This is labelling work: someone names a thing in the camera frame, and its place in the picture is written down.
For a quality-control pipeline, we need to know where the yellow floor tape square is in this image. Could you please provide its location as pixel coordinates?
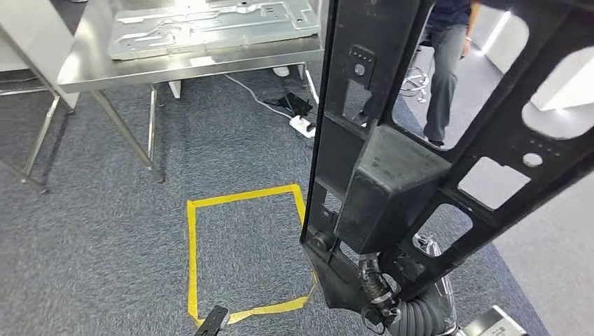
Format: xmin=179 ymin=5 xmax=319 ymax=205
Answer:
xmin=185 ymin=183 xmax=319 ymax=328

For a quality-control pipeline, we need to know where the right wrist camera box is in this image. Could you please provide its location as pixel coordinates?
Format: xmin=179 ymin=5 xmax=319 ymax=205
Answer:
xmin=462 ymin=304 xmax=527 ymax=336

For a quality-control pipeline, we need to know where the white power strip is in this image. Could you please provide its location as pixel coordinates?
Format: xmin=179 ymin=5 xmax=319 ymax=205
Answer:
xmin=289 ymin=115 xmax=317 ymax=139

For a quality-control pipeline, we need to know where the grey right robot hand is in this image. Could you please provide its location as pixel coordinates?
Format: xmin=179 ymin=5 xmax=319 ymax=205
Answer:
xmin=357 ymin=234 xmax=458 ymax=326

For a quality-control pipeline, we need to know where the person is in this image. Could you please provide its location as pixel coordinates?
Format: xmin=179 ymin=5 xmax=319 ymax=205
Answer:
xmin=357 ymin=0 xmax=481 ymax=148

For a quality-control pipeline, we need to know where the white power cable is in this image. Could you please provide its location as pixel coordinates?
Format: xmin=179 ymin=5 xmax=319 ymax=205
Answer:
xmin=225 ymin=73 xmax=293 ymax=120

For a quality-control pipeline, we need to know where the stainless steel workbench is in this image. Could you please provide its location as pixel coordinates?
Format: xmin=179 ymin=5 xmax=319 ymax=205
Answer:
xmin=55 ymin=0 xmax=326 ymax=184

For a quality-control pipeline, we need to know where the black plastic frame part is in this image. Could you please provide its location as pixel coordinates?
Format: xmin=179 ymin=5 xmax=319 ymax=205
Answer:
xmin=299 ymin=0 xmax=594 ymax=312

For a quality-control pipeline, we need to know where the stamped metal plate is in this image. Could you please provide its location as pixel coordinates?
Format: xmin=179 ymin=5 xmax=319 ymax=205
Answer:
xmin=107 ymin=0 xmax=321 ymax=61

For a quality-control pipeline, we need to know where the small steel table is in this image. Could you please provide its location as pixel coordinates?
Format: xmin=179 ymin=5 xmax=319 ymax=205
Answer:
xmin=0 ymin=0 xmax=80 ymax=196

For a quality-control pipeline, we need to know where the white cable pile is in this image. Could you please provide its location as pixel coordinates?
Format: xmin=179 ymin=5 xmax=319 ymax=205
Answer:
xmin=401 ymin=66 xmax=430 ymax=103

